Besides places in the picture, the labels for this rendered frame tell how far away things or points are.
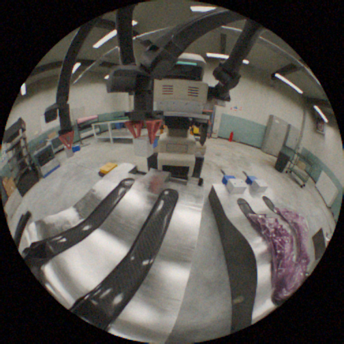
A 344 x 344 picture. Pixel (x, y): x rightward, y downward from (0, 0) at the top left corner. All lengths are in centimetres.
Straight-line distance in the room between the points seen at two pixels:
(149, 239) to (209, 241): 15
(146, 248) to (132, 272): 4
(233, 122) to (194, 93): 507
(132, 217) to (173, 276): 11
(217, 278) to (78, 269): 24
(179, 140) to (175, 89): 27
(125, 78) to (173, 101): 30
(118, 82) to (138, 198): 26
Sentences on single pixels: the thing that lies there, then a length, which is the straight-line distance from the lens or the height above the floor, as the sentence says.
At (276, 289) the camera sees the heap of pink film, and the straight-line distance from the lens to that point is 25.
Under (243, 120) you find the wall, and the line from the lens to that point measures 569.
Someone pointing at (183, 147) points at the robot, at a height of 85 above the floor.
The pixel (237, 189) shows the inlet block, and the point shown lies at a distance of 31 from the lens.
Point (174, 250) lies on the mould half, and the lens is 16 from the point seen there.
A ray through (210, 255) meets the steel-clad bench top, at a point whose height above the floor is 80.
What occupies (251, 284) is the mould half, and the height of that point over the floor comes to 87.
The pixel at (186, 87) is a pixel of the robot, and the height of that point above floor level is 117.
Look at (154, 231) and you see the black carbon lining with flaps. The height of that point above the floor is 88.
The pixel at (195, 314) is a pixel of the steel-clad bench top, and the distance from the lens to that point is 27.
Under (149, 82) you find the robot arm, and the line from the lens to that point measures 30.
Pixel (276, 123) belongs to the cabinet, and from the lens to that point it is 592.
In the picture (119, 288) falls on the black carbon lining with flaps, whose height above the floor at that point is 90.
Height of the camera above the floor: 104
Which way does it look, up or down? 34 degrees down
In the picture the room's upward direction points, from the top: 3 degrees clockwise
